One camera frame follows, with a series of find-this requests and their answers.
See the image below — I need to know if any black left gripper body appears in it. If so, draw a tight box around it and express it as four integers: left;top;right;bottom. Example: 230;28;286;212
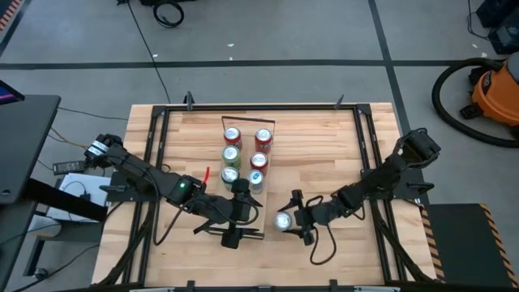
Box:
225;195;255;225

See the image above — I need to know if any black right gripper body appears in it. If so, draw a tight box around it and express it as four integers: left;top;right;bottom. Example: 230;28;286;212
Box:
298;202;325;228

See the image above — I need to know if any green Sprite can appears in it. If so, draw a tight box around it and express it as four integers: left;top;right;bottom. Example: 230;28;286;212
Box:
220;165;241;191

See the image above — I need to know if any blue Red Bull can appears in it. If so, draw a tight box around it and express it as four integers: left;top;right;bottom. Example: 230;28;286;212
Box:
247;169;265;195

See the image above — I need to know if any pink Spindrift grapefruit can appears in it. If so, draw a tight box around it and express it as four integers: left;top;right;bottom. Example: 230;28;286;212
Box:
273;210;294;232

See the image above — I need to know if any dark red soda can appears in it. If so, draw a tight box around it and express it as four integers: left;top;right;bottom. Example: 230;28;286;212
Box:
249;152;269;175

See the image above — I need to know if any pale green Sanzo can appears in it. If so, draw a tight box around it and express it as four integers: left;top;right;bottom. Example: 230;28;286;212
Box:
221;144;242;170

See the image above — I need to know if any red Fanta can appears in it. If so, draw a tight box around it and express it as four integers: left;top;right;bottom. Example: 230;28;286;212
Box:
223;126;243;150
254;128;273;154

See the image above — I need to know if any black mat with hazard stripes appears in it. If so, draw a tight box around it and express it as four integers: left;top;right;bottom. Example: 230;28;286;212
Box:
419;202;519;290

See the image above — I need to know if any white box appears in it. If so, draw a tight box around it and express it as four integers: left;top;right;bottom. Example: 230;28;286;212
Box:
45;173;113;223

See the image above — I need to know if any orange shop vacuum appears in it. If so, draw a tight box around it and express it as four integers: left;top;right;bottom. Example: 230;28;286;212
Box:
460;52;519;141
431;57;519;149

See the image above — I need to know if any black power adapter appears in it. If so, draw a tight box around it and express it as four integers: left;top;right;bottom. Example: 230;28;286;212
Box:
52;160;87;175

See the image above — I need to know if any black desk beam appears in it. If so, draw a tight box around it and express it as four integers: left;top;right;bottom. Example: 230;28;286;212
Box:
24;177;110;223

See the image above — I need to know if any black desk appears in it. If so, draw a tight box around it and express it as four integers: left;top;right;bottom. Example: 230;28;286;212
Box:
0;95;62;206

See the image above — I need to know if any laptop screen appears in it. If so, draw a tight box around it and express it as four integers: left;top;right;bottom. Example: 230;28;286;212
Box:
0;79;25;105

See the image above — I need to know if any black equipment case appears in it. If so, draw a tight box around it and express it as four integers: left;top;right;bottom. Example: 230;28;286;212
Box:
474;0;519;56

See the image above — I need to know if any orange black striped floor strip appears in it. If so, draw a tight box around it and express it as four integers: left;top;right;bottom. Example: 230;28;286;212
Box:
0;0;24;32

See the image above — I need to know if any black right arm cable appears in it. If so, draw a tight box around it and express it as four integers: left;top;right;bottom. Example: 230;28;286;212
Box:
309;194;338;267

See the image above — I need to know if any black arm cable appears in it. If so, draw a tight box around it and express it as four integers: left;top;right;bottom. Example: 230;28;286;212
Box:
152;198;191;247
309;194;338;267

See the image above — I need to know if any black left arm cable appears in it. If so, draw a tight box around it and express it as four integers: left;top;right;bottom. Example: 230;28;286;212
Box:
152;198;191;247

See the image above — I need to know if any black aluminium table frame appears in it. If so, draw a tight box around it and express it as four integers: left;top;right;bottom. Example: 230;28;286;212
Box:
92;91;441;292

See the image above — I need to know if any coiled black cable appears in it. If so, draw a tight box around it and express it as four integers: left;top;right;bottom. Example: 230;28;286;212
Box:
152;0;186;29

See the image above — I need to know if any long black floor cable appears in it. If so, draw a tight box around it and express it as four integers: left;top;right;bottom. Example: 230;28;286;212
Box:
117;0;172;105

